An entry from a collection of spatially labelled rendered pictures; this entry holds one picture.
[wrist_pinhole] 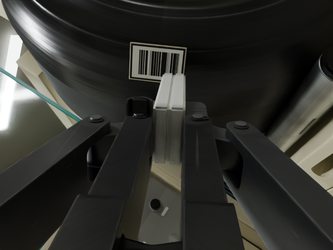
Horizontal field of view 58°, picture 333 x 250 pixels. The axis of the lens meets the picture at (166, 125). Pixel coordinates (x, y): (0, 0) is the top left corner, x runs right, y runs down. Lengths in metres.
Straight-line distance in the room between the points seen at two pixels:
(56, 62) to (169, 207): 0.67
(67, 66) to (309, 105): 0.29
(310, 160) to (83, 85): 0.32
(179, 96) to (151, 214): 0.82
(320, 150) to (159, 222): 0.63
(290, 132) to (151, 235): 0.61
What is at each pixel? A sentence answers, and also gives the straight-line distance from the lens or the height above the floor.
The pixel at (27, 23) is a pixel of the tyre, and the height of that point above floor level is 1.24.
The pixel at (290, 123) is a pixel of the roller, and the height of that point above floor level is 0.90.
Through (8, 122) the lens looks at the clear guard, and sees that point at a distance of 1.17.
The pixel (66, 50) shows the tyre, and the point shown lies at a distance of 0.38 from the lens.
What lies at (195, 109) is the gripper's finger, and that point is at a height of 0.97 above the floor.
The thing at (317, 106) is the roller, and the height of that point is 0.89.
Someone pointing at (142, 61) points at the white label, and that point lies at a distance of 0.33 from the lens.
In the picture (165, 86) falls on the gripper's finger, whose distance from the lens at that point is 0.17.
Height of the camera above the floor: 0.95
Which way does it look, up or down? 14 degrees up
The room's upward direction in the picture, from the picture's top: 59 degrees counter-clockwise
